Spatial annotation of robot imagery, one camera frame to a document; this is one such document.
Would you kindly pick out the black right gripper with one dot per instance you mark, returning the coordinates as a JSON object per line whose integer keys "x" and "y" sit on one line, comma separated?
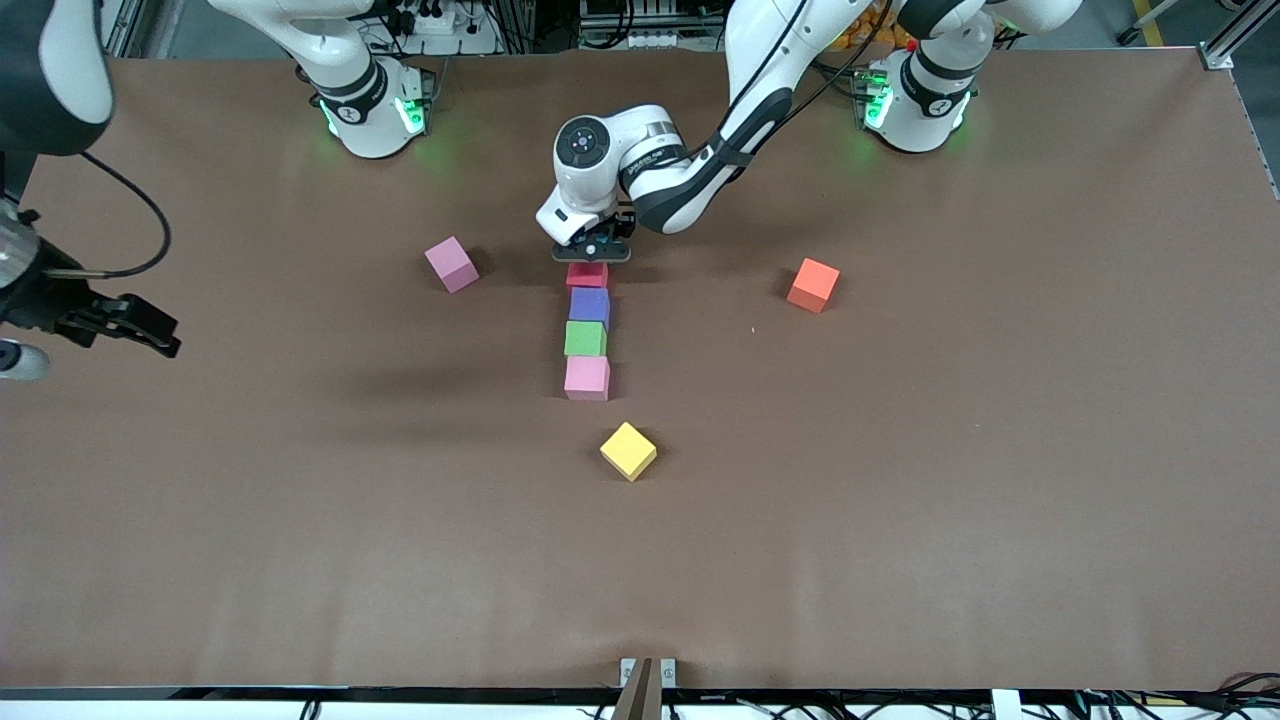
{"x": 40, "y": 303}

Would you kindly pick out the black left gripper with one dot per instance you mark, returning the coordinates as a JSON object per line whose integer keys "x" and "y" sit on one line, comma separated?
{"x": 627, "y": 227}

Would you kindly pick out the red foam cube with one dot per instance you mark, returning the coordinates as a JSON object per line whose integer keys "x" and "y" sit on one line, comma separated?
{"x": 587, "y": 275}

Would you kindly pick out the purple foam cube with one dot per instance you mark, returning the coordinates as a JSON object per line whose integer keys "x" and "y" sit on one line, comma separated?
{"x": 589, "y": 305}

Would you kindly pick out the green foam cube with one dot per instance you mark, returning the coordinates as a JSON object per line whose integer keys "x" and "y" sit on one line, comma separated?
{"x": 585, "y": 339}

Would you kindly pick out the light pink foam cube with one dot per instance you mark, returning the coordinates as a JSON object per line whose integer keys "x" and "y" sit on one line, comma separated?
{"x": 451, "y": 264}
{"x": 587, "y": 378}

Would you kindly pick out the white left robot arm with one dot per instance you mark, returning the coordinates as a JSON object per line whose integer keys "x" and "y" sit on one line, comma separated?
{"x": 760, "y": 60}

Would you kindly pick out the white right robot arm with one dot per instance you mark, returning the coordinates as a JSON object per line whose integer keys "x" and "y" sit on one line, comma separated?
{"x": 350, "y": 70}

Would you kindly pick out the yellow foam cube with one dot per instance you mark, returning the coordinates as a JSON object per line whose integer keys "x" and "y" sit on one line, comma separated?
{"x": 628, "y": 450}

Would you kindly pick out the long white power strip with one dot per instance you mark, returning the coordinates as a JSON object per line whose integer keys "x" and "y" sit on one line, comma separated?
{"x": 630, "y": 40}

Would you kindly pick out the orange foam cube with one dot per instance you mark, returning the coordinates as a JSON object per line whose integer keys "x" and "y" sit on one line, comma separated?
{"x": 813, "y": 285}

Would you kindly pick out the white power strip with plugs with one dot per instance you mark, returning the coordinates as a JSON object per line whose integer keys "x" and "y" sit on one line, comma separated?
{"x": 432, "y": 18}

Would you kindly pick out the large table cover sheet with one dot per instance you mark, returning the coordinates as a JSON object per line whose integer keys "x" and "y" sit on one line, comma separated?
{"x": 640, "y": 580}

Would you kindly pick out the bag of orange snacks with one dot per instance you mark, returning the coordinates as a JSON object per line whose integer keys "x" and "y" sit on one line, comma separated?
{"x": 868, "y": 35}

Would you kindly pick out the aluminium frame rail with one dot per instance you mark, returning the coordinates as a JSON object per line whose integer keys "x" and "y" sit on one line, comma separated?
{"x": 125, "y": 25}

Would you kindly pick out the small metal clamp bracket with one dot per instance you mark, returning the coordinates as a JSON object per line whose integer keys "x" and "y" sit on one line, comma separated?
{"x": 648, "y": 675}

